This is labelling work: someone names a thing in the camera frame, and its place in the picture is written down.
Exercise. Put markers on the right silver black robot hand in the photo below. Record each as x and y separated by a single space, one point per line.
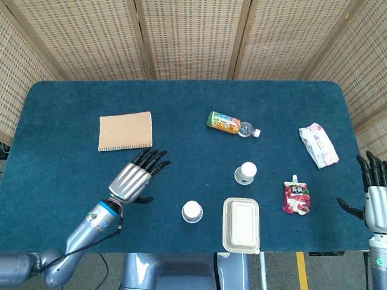
378 205

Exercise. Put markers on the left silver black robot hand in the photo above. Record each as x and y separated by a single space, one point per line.
130 181

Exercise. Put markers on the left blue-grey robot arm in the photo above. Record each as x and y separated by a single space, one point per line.
87 229

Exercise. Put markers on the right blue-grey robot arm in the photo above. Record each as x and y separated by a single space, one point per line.
379 262

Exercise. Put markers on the white floral paper cup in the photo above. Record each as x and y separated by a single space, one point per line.
246 172
191 211

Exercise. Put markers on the tan spiral notebook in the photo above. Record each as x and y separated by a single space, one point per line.
125 131

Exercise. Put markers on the red spouted drink pouch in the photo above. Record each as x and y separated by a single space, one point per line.
296 197

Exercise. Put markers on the white pink snack packet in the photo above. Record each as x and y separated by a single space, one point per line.
317 145

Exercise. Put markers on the dark blue table mat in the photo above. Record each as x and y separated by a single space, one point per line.
181 96

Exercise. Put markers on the blue-grey robot torso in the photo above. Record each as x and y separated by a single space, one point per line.
181 269

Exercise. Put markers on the orange juice plastic bottle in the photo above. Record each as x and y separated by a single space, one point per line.
223 122

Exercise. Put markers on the beige lidded food container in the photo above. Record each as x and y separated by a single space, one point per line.
242 225

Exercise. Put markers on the white table leg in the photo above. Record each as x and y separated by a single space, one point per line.
263 272

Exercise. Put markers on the woven folding screen panel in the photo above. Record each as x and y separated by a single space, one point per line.
362 69
18 75
193 39
296 39
84 39

